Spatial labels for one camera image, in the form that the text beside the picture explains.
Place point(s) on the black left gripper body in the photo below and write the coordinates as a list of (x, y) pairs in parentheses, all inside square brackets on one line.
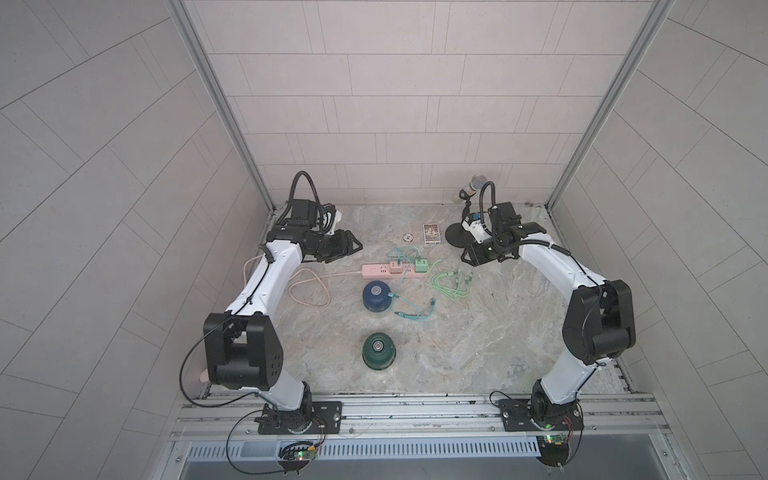
[(327, 247)]

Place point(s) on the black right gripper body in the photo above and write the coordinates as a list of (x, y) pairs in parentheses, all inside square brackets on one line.
[(491, 249)]

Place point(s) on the blue cordless meat grinder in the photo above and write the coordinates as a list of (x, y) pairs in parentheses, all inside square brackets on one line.
[(377, 296)]

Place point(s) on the green power adapter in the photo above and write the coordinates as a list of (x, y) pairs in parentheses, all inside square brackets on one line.
[(421, 265)]

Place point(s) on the green cordless meat grinder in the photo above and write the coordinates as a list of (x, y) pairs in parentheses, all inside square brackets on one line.
[(379, 351)]

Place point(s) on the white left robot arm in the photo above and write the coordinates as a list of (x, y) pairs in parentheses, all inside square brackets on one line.
[(242, 348)]

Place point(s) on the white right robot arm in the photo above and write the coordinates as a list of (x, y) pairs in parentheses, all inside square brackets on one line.
[(599, 324)]

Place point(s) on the pink power strip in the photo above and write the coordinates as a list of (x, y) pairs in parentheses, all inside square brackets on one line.
[(381, 272)]

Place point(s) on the black microphone stand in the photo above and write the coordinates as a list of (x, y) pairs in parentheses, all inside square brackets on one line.
[(461, 234)]

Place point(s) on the purple playing card box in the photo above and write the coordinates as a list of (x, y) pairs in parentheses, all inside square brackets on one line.
[(431, 234)]

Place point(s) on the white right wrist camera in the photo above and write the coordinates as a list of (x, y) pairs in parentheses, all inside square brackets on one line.
[(476, 229)]

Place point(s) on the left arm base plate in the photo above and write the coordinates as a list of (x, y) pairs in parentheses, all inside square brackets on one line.
[(321, 417)]

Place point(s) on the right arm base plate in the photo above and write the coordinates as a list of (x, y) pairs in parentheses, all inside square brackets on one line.
[(538, 414)]

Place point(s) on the aluminium front rail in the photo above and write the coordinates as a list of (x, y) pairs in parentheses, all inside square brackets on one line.
[(352, 416)]

